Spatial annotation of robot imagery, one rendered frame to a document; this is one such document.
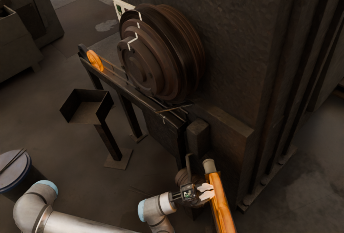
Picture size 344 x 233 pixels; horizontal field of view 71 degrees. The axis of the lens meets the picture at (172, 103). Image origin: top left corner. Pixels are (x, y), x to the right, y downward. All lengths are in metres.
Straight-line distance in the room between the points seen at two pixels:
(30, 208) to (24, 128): 1.85
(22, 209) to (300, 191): 1.69
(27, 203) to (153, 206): 0.50
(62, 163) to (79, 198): 0.41
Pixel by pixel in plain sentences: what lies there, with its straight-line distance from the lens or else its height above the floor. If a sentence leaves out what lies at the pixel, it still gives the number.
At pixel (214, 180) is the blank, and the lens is 1.09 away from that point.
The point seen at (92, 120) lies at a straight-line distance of 1.69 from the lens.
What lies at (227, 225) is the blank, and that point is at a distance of 1.01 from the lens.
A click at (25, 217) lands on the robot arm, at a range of 1.13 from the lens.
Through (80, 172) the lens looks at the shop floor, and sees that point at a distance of 2.26.
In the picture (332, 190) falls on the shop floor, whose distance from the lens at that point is 2.11.
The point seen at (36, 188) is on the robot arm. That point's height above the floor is 0.85.
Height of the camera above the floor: 1.77
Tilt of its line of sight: 46 degrees down
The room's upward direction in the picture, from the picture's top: 10 degrees counter-clockwise
